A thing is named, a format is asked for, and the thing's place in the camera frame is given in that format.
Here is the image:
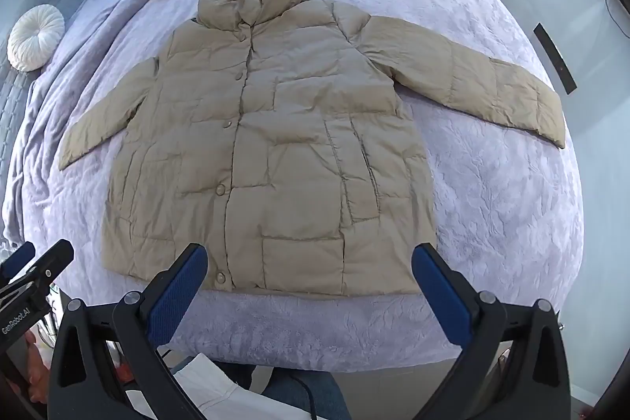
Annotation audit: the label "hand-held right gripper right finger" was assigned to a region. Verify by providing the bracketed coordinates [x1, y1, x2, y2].
[411, 243, 574, 420]

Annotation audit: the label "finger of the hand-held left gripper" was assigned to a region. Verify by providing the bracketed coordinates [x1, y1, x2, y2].
[20, 239, 75, 292]
[0, 241, 37, 281]

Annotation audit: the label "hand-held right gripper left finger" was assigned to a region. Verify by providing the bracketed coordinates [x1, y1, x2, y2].
[48, 243, 210, 420]

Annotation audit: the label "beige puffer jacket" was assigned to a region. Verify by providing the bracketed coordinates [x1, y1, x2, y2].
[58, 0, 567, 301]

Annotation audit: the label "person's white top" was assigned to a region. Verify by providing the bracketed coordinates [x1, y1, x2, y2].
[125, 352, 277, 420]

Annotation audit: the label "lavender fleece blanket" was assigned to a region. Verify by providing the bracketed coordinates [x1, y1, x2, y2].
[0, 0, 587, 376]

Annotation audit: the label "person's jeans legs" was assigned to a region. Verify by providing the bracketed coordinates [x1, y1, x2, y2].
[215, 360, 351, 420]

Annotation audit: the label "grey quilted pad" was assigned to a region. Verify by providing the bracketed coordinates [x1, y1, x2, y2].
[0, 33, 39, 187]

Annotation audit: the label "round white pleated cushion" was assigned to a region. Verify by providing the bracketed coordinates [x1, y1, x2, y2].
[7, 4, 66, 71]

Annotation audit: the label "black flat bar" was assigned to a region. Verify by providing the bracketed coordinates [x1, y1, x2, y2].
[534, 22, 577, 95]

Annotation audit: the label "black wall cable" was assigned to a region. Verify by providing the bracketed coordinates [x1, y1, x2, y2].
[602, 0, 630, 38]

